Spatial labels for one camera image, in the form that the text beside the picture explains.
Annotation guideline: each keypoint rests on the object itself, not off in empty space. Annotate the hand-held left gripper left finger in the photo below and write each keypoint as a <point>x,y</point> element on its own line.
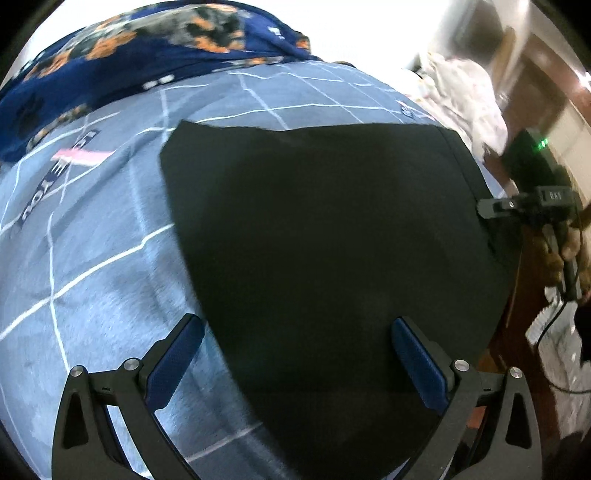
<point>173,364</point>

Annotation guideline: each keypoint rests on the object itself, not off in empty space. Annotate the black pants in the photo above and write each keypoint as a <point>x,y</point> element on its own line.
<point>332,240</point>

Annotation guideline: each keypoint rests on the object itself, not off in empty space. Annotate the person's right hand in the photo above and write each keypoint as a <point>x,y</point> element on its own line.
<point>550,261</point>

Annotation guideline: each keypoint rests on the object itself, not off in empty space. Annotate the blue grid bed sheet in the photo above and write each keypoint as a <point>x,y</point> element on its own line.
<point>101,258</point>

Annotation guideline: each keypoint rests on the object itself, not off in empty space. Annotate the navy dog print blanket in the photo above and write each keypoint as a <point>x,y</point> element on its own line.
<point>152,50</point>

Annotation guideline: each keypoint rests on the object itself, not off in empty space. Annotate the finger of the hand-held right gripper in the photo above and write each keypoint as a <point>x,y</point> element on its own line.
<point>494,206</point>

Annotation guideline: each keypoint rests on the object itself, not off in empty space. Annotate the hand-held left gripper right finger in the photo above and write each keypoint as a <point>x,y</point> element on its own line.
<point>418,364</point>

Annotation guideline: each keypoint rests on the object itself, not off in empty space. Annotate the white patterned cloth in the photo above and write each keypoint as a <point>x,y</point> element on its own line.
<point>466,97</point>

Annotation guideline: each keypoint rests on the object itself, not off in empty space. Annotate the brown wooden door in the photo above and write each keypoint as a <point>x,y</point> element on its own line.
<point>547,74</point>

